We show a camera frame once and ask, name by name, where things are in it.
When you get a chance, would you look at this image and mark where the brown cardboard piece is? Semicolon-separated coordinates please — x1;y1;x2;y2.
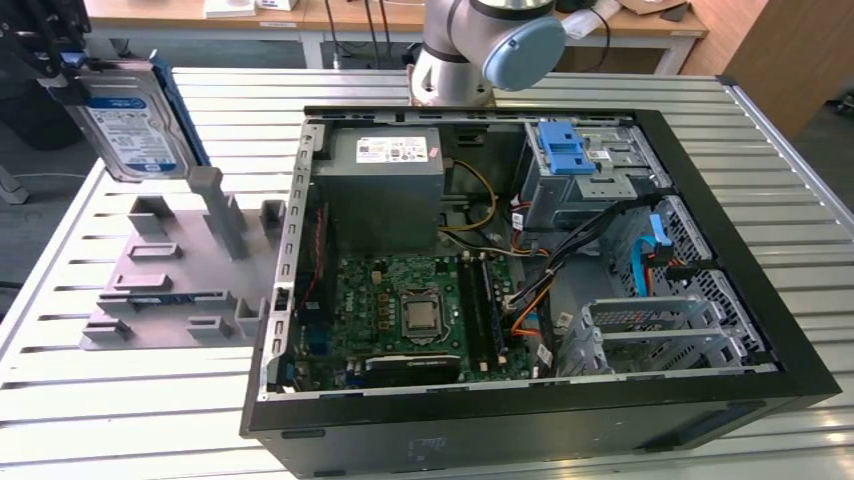
617;0;690;24

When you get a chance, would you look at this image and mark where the yellow wire bundle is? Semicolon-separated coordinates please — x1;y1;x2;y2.
439;159;499;234

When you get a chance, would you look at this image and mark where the grey white wire bundle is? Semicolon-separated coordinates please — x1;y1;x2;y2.
439;228;555;259

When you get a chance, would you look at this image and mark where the blue plastic drive latch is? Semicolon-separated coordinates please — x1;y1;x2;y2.
536;121;601;176

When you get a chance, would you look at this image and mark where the square brown base plate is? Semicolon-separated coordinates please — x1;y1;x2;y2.
406;93;499;109

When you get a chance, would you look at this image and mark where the black PC case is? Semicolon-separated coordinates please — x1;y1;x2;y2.
239;103;843;479

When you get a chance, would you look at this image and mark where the red orange power wire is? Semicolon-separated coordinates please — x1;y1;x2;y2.
665;255;717;282

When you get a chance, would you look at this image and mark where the grey power supply unit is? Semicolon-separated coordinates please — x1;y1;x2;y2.
312;125;447;256

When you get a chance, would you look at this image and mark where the hard disk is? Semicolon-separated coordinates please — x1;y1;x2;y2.
57;48;214;184

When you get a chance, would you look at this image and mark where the metal drive cage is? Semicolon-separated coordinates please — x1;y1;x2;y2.
519;119;673;246

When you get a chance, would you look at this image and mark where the black graphics card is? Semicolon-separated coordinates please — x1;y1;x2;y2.
363;352;462;386

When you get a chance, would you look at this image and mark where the grey parts rack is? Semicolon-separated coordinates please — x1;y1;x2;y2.
77;167;288;354

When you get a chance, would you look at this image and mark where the silver CPU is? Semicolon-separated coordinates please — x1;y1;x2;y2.
403;299;439;331

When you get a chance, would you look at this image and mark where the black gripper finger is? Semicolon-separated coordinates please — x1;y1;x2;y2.
37;63;93;108

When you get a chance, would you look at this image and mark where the black RAM slot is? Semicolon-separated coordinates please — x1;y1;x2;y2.
458;252;484;365
480;259;510;367

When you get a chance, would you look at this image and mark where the blue wire with black plug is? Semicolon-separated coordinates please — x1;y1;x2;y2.
629;213;677;302

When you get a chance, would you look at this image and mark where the RAM stick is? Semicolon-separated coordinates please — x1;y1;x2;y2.
126;294;199;307

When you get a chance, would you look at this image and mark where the metal socket cover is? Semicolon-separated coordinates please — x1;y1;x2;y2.
396;286;447;347

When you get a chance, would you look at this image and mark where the orange wire bundle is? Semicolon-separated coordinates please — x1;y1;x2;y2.
510;298;557;342

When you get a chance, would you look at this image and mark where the metal disk bay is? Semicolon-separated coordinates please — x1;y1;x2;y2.
557;294;766;379

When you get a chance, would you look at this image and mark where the green motherboard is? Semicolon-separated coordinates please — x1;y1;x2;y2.
292;252;539;392

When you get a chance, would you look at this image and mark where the plain white box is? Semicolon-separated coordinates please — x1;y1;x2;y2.
203;0;259;19

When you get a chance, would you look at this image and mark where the grey furniture foot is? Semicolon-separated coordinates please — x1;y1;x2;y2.
0;162;32;205

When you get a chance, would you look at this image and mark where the wooden desk with white frame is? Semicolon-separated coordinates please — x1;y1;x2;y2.
85;0;709;76

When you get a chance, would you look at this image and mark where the wooden cabinet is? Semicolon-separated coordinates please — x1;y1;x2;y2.
679;0;854;141

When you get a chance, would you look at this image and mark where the black cable bundle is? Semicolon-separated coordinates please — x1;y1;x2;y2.
506;194;662;321

